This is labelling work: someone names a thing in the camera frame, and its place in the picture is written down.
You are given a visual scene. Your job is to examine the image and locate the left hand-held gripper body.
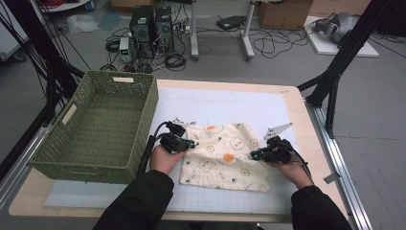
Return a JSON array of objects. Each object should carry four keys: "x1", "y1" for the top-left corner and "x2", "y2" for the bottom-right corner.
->
[{"x1": 159, "y1": 117, "x2": 197, "y2": 155}]

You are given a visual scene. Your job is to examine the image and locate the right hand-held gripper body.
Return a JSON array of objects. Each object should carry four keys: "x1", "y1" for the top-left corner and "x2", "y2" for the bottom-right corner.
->
[{"x1": 259, "y1": 122, "x2": 294, "y2": 165}]

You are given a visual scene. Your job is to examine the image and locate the cream printed cloth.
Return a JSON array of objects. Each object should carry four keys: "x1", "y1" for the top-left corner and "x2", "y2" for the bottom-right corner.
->
[{"x1": 179, "y1": 123, "x2": 272, "y2": 194}]

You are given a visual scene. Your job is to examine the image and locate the green woven basket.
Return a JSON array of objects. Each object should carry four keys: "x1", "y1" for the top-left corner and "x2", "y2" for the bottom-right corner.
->
[{"x1": 28, "y1": 70, "x2": 160, "y2": 185}]

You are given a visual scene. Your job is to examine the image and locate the person's left hand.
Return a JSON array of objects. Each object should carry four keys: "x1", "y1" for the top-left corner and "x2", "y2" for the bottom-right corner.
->
[{"x1": 148, "y1": 145, "x2": 187, "y2": 175}]

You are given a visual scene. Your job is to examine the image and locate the person's right hand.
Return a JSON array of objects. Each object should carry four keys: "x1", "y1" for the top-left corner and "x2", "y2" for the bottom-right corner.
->
[{"x1": 266, "y1": 157, "x2": 315, "y2": 190}]

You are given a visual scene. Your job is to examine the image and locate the white grid mat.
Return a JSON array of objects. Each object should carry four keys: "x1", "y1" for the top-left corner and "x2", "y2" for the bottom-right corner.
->
[{"x1": 44, "y1": 86, "x2": 301, "y2": 216}]

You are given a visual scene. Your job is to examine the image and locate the grey bench power supply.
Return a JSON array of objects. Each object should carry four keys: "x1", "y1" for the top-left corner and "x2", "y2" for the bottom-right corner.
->
[{"x1": 119, "y1": 36, "x2": 133, "y2": 63}]

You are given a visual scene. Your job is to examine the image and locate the white desk leg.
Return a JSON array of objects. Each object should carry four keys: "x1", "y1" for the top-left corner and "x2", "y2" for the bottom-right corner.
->
[
  {"x1": 240, "y1": 0, "x2": 257, "y2": 61},
  {"x1": 190, "y1": 0, "x2": 199, "y2": 61}
]

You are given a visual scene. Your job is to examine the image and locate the slim black computer tower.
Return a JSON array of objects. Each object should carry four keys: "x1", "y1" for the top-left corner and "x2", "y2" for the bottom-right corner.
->
[{"x1": 154, "y1": 6, "x2": 175, "y2": 54}]

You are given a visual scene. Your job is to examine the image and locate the white floor board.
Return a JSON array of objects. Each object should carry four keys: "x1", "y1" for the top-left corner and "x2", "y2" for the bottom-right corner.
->
[{"x1": 304, "y1": 15, "x2": 380, "y2": 58}]

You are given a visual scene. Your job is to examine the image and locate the large black computer tower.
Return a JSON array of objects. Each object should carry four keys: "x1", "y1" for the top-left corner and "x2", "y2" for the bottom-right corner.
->
[{"x1": 128, "y1": 5, "x2": 157, "y2": 59}]

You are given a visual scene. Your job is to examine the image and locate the flat black device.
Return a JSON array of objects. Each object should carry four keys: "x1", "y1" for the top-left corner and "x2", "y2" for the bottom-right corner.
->
[{"x1": 215, "y1": 14, "x2": 247, "y2": 32}]

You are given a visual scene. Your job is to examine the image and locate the brown cardboard box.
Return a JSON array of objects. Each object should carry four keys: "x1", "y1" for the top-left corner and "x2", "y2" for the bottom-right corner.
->
[{"x1": 257, "y1": 0, "x2": 314, "y2": 31}]

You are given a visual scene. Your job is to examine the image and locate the grey helmet-shaped shell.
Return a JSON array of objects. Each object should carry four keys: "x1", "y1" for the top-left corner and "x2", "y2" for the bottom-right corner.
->
[{"x1": 312, "y1": 11, "x2": 360, "y2": 44}]

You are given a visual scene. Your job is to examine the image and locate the clear plastic bag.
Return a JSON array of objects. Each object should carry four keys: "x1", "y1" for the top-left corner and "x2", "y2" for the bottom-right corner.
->
[{"x1": 66, "y1": 13, "x2": 101, "y2": 35}]

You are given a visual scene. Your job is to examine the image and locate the white cabinet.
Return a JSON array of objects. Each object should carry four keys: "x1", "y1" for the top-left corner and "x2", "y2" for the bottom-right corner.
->
[{"x1": 0, "y1": 6, "x2": 30, "y2": 61}]

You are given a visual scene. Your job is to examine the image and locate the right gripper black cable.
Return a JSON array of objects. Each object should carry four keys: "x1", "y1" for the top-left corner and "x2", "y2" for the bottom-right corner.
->
[{"x1": 285, "y1": 140, "x2": 315, "y2": 186}]

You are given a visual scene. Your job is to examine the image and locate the small metal bracket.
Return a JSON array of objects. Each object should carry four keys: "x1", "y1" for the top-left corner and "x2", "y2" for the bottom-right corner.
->
[{"x1": 324, "y1": 172, "x2": 342, "y2": 185}]

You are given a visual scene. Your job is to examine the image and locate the aluminium rail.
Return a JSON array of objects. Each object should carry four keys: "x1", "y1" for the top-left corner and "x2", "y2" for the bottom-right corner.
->
[
  {"x1": 304, "y1": 102, "x2": 372, "y2": 230},
  {"x1": 0, "y1": 124, "x2": 54, "y2": 210}
]

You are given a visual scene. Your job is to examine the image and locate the coiled black cable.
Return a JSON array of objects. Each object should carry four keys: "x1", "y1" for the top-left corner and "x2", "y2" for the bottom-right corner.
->
[{"x1": 164, "y1": 52, "x2": 188, "y2": 72}]

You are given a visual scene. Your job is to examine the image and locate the tangle of black floor cables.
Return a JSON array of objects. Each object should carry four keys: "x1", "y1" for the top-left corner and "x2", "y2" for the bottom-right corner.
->
[{"x1": 252, "y1": 27, "x2": 310, "y2": 59}]

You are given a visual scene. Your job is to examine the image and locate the black metal frame stand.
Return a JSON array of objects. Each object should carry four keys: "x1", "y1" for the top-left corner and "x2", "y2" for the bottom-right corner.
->
[
  {"x1": 296, "y1": 0, "x2": 396, "y2": 139},
  {"x1": 0, "y1": 0, "x2": 85, "y2": 128}
]

